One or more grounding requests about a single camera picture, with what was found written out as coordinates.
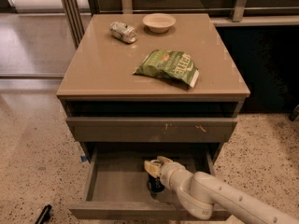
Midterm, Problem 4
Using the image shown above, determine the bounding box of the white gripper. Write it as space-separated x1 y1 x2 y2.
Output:
144 156 192 190

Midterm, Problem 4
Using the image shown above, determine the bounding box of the blue pepsi can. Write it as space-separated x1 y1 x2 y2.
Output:
148 174 164 192

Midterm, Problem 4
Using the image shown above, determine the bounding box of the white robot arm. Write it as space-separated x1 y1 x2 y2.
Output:
144 156 299 224

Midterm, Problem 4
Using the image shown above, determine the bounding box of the open grey middle drawer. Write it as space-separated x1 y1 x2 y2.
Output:
69 143 214 221

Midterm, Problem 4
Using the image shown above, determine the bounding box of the grey drawer cabinet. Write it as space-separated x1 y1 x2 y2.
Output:
57 14 249 158

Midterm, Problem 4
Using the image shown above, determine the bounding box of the grey top drawer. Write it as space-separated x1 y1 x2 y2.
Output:
66 117 237 143

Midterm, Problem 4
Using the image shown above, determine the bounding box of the crushed silver soda can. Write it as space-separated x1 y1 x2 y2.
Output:
109 21 137 44

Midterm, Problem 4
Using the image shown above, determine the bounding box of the blue tape piece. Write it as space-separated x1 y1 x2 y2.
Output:
80 155 88 162

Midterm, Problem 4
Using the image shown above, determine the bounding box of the green chip bag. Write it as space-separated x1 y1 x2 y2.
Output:
134 49 199 88

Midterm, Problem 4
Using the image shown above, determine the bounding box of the black object on floor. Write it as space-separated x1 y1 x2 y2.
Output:
35 204 51 224

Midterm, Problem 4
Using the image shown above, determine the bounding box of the white paper bowl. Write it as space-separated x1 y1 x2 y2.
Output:
143 13 176 34

